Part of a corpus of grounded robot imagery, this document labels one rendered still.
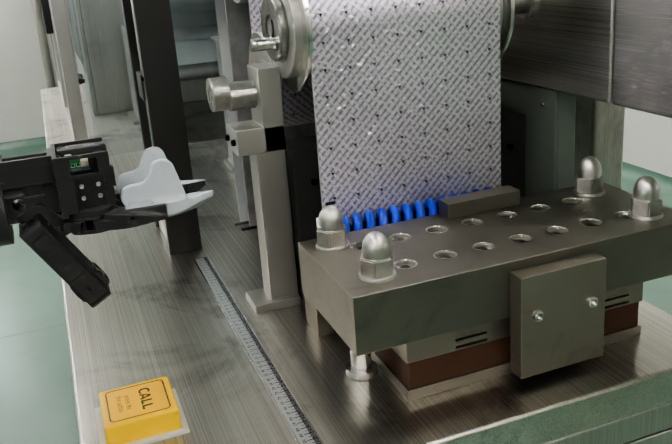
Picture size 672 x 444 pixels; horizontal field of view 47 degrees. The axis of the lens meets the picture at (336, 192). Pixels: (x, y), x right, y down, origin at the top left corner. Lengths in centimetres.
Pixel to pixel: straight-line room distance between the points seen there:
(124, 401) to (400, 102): 44
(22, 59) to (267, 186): 551
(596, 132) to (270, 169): 53
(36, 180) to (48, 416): 191
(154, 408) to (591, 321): 44
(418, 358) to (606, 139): 58
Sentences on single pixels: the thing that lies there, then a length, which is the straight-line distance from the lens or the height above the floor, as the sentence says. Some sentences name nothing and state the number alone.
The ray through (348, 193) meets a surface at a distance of 90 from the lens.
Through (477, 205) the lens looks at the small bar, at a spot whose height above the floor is 104.
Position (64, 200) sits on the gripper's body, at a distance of 80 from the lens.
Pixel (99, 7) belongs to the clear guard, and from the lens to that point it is 184.
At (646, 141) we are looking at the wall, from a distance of 448.
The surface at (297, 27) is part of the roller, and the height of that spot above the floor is 125.
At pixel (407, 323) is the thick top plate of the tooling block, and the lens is 75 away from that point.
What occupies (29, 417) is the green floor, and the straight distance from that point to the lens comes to 270.
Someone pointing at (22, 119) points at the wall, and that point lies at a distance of 646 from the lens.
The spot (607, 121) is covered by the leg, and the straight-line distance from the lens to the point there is 124.
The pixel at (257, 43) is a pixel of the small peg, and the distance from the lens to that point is 87.
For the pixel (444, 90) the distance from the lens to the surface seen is 92.
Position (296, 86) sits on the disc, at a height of 118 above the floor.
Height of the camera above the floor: 134
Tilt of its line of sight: 18 degrees down
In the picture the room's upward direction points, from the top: 4 degrees counter-clockwise
